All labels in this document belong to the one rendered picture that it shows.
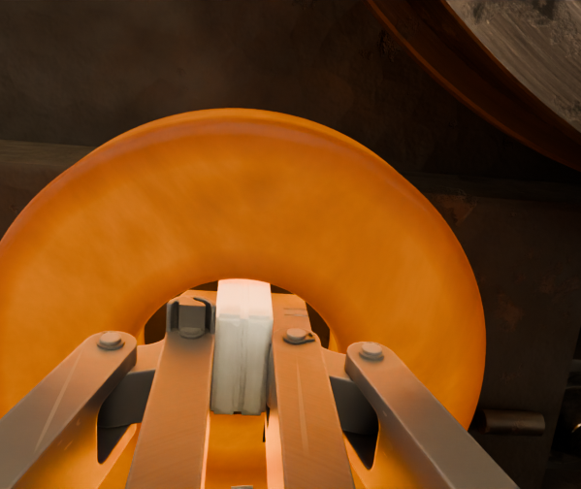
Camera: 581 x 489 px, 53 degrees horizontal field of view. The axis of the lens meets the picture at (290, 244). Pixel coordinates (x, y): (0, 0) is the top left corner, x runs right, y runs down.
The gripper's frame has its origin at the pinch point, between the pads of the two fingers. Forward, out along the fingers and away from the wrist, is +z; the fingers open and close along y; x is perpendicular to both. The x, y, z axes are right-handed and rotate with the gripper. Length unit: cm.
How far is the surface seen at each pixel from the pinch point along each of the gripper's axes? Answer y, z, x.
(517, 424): 14.1, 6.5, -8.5
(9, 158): -10.2, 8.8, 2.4
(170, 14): -4.2, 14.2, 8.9
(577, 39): 8.3, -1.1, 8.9
